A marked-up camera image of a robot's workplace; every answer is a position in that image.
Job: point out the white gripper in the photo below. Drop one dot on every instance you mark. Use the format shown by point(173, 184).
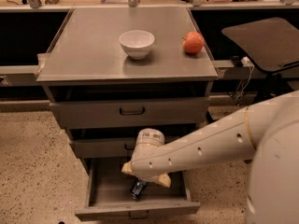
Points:
point(144, 171)

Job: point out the blue pepsi can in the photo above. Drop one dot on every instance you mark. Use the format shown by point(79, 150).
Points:
point(138, 188)

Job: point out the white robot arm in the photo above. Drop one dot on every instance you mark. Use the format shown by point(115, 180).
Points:
point(267, 133)

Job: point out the grey bottom drawer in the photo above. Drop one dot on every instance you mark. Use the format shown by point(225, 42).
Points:
point(108, 194)

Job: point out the grey drawer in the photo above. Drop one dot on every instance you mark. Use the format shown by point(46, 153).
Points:
point(104, 148)
point(108, 194)
point(126, 113)

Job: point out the grey middle drawer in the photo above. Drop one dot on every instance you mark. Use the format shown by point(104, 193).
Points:
point(104, 148)

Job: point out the grey drawer cabinet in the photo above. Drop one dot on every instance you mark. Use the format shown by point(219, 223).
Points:
point(117, 70)

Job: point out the grey top drawer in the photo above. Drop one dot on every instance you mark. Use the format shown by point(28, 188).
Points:
point(126, 113)

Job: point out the white ceramic bowl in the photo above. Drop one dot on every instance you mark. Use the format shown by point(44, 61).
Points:
point(137, 44)

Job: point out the red apple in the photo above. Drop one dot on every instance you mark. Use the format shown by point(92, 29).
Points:
point(193, 43)

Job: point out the black side table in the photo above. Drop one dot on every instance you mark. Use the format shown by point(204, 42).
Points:
point(270, 44)

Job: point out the white power adapter with cable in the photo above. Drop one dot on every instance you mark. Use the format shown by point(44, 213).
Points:
point(244, 78)

